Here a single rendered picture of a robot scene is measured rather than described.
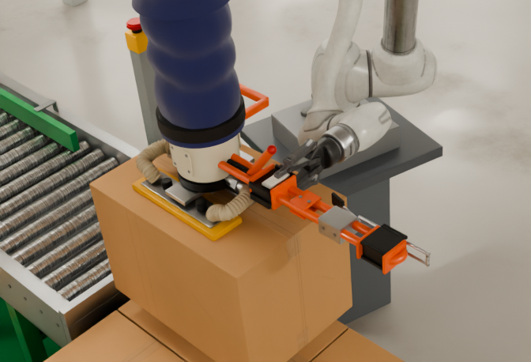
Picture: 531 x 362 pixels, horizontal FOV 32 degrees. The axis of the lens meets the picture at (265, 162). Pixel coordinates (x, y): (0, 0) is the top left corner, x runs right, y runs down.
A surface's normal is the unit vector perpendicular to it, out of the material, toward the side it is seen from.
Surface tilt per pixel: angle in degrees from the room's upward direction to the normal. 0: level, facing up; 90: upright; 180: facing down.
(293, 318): 90
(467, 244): 0
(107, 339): 0
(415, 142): 0
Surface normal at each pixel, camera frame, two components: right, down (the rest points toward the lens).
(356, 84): 0.06, 0.54
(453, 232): -0.09, -0.81
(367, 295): 0.48, 0.48
